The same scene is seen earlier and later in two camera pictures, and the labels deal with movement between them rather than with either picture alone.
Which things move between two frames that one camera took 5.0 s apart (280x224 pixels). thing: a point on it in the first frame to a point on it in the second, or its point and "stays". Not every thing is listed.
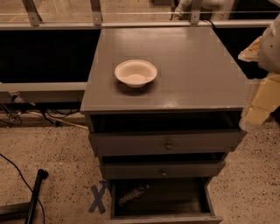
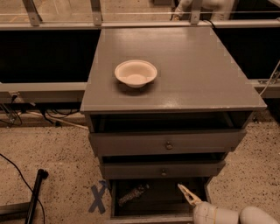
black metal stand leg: [42, 174] stays
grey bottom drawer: [162, 200] stays
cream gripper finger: [251, 53] to [206, 213]
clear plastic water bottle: [141, 189] stays
